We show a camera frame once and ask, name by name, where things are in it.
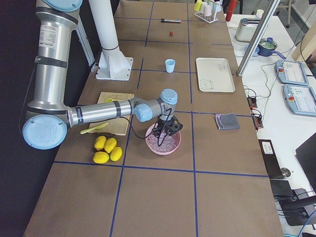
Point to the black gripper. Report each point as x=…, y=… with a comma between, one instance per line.
x=163, y=124

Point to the light blue plastic cup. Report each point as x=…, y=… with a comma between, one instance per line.
x=169, y=65

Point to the steel muddler black cap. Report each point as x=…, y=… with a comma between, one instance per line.
x=174, y=21

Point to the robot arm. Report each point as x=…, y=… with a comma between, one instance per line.
x=47, y=117

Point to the clear ice cubes pile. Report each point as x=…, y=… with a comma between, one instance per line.
x=163, y=144

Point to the white cup rack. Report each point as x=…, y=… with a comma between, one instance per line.
x=216, y=6

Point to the pink cup on rack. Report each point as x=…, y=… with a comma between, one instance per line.
x=206, y=10

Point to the yellow cup on rack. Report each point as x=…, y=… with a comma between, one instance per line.
x=197, y=6

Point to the pink bowl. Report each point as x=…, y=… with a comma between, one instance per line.
x=149, y=132

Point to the bamboo cutting board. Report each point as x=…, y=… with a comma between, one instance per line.
x=116, y=126

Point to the yellow lemon middle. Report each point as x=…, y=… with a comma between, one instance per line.
x=116, y=154

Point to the yellow lemon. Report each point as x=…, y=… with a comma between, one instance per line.
x=116, y=154
x=100, y=142
x=110, y=144
x=101, y=157

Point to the yellow lemon upper right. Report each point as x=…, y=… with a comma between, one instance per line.
x=110, y=144

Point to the yellow plastic knife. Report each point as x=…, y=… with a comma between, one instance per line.
x=94, y=128

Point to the grey folded cloth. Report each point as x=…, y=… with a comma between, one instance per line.
x=227, y=121

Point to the yellow lemon upper left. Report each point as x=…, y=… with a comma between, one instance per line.
x=100, y=142

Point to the yellow lemon lower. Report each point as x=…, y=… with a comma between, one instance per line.
x=101, y=157

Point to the cream bear serving tray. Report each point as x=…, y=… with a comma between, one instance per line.
x=214, y=75

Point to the white steel toaster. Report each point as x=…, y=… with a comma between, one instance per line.
x=246, y=29

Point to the dark blue saucepan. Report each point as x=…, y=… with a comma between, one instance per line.
x=267, y=47

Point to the red bottle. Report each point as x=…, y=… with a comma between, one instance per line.
x=230, y=9

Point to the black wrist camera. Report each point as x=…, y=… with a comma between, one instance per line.
x=175, y=126

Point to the aluminium frame post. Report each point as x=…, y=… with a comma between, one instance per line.
x=268, y=13

